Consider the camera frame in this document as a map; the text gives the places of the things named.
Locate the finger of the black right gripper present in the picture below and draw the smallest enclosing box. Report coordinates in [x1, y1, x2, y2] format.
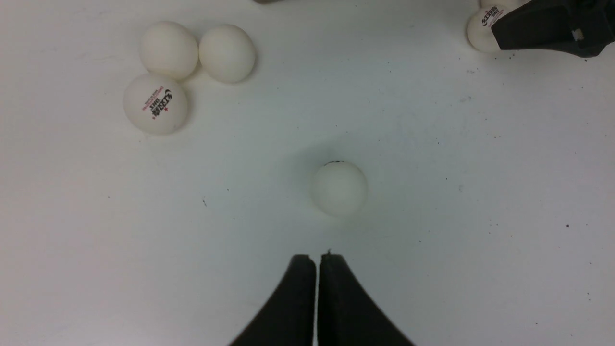
[492, 0, 615, 58]

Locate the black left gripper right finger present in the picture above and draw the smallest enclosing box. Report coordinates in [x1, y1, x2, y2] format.
[318, 253, 413, 346]

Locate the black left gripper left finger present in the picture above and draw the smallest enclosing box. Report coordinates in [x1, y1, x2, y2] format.
[230, 255, 317, 346]

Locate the white ping-pong ball lone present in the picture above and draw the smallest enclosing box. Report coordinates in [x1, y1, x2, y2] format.
[310, 161, 368, 218]

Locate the white ping-pong ball with logo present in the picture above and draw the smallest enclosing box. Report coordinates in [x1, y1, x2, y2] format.
[123, 73, 189, 135]

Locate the plain white ping-pong ball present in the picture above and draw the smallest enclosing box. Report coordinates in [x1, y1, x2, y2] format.
[198, 24, 257, 84]
[138, 21, 198, 80]

